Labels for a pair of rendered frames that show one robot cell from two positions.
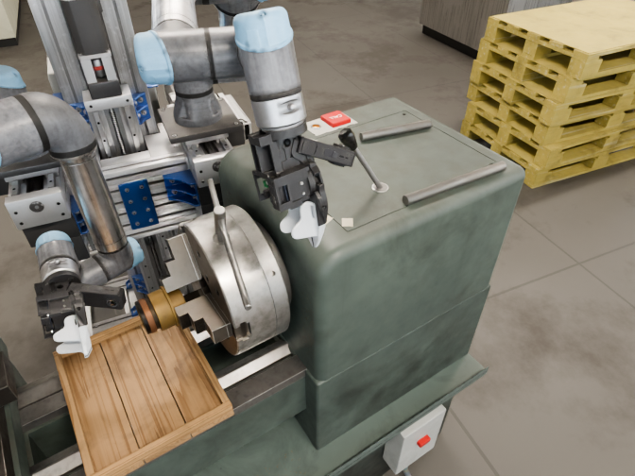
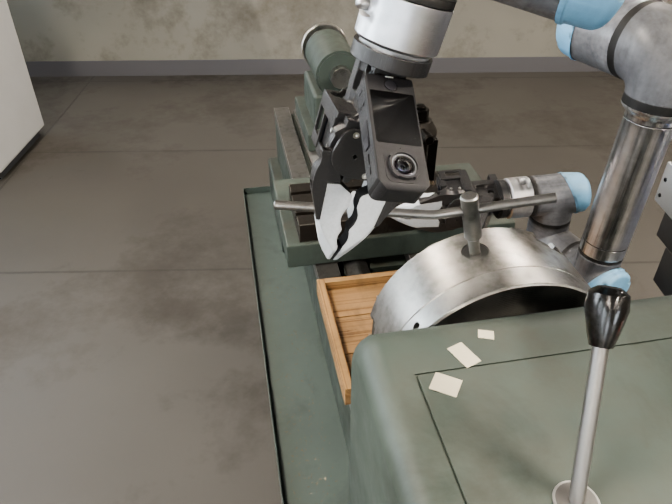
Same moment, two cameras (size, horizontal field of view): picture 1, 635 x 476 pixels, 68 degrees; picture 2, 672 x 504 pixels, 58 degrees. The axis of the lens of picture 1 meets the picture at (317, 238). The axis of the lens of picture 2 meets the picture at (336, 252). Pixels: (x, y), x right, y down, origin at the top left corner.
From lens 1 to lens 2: 0.93 m
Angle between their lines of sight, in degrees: 82
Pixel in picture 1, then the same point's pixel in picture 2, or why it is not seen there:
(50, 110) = (643, 28)
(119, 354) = not seen: hidden behind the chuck
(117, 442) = (353, 303)
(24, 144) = (592, 44)
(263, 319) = not seen: hidden behind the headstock
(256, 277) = (411, 304)
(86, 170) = (626, 132)
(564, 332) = not seen: outside the picture
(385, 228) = (406, 442)
